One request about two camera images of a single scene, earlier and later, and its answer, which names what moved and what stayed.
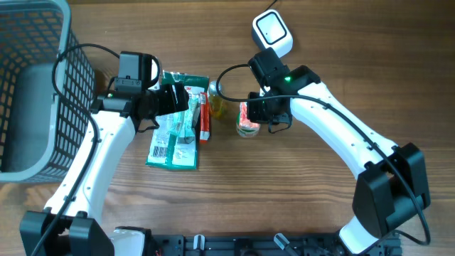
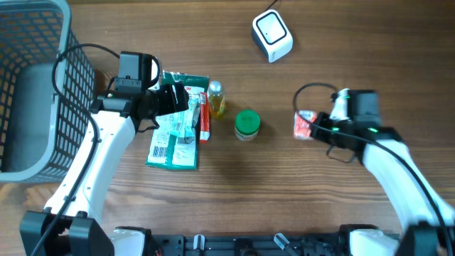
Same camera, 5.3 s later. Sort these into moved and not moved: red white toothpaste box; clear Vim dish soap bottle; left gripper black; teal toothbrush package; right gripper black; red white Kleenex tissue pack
Moved: right gripper black; red white Kleenex tissue pack
Not moved: left gripper black; clear Vim dish soap bottle; red white toothpaste box; teal toothbrush package
